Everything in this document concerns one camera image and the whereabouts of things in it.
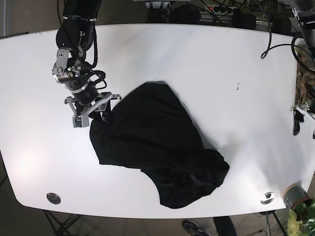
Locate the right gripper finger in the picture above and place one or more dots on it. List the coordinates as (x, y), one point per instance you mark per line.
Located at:
(105, 110)

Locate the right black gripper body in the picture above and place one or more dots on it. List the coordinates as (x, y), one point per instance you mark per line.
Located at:
(85, 104)

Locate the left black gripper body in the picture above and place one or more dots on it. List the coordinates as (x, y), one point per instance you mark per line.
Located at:
(307, 109)

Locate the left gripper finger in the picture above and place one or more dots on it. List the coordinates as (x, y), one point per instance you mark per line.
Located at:
(297, 119)

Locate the camouflage pattern T-shirt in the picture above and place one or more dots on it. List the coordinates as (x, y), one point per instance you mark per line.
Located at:
(305, 81)

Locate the plain black T-shirt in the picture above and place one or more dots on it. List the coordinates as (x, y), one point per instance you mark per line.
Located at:
(150, 130)

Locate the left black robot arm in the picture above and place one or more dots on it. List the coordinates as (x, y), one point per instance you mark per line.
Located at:
(304, 33)

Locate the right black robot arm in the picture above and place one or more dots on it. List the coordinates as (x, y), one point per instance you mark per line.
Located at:
(77, 57)

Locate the grey plant pot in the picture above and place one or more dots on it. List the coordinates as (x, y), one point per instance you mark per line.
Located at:
(295, 194)

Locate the right silver table grommet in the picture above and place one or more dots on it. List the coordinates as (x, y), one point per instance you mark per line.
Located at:
(267, 198)

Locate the silver table grommet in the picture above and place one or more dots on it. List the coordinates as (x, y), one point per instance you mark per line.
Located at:
(267, 198)
(53, 198)

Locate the left silver table grommet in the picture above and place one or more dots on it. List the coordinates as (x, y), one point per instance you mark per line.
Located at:
(53, 198)

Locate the green potted plant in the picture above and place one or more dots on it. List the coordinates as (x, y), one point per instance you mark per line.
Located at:
(301, 221)

